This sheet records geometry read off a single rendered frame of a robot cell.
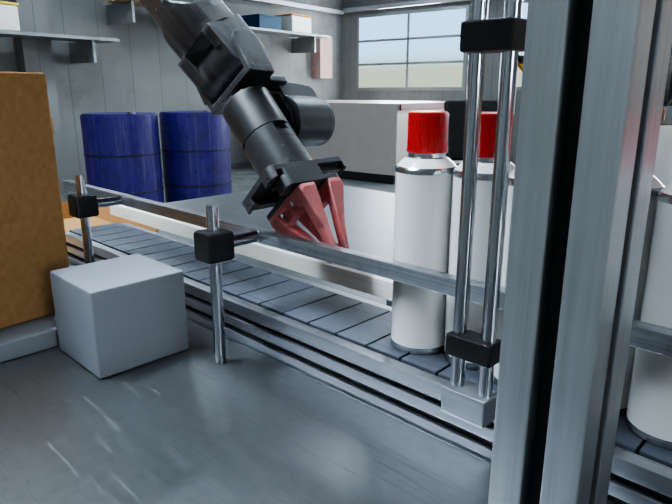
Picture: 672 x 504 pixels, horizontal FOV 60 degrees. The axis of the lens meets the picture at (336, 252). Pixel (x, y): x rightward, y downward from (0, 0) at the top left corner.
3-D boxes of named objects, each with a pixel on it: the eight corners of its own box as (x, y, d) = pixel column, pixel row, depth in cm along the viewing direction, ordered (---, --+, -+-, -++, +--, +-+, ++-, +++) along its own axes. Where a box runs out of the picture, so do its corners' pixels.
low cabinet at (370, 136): (338, 156, 1020) (338, 99, 995) (474, 168, 868) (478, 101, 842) (252, 168, 865) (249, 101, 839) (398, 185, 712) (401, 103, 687)
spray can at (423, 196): (460, 349, 52) (474, 111, 47) (409, 359, 50) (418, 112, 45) (428, 328, 57) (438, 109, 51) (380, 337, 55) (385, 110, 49)
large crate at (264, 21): (265, 31, 842) (265, 18, 837) (282, 30, 822) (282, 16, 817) (242, 29, 808) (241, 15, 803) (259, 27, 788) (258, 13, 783)
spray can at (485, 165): (515, 355, 51) (536, 112, 45) (488, 376, 47) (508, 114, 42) (461, 339, 54) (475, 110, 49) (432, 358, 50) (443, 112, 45)
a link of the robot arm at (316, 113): (190, 77, 67) (228, 24, 61) (264, 83, 75) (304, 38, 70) (231, 167, 64) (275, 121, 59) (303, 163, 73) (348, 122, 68)
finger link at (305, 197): (386, 232, 59) (339, 159, 62) (336, 246, 54) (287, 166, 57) (350, 267, 64) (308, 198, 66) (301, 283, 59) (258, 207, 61)
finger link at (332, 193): (379, 234, 58) (332, 160, 61) (328, 248, 53) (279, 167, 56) (343, 269, 63) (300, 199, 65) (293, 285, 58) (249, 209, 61)
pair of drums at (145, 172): (77, 227, 493) (63, 111, 468) (194, 205, 587) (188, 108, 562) (129, 240, 448) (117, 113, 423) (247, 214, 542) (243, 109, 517)
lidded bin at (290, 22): (294, 35, 891) (294, 18, 885) (313, 33, 869) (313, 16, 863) (274, 32, 858) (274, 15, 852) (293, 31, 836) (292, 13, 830)
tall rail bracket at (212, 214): (273, 349, 64) (268, 199, 59) (216, 371, 59) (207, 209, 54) (254, 340, 66) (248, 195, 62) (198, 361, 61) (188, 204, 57)
